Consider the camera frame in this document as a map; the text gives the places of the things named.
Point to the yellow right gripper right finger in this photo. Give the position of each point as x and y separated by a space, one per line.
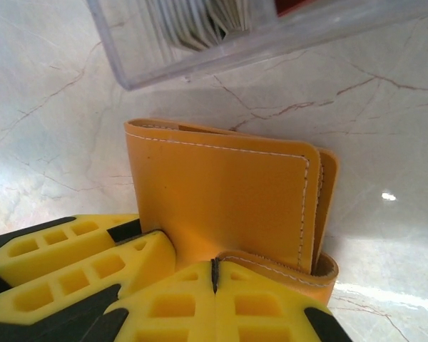
228 320

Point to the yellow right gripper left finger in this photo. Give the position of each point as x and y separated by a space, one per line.
185 320

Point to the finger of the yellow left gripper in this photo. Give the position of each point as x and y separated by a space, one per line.
21 263
153 256

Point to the orange wooden box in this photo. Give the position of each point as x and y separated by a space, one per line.
217 185

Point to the clear plastic card box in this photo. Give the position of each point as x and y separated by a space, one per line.
135 64

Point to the stack of white cards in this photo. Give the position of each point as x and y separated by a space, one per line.
185 25

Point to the red credit card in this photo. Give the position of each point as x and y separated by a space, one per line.
289 7

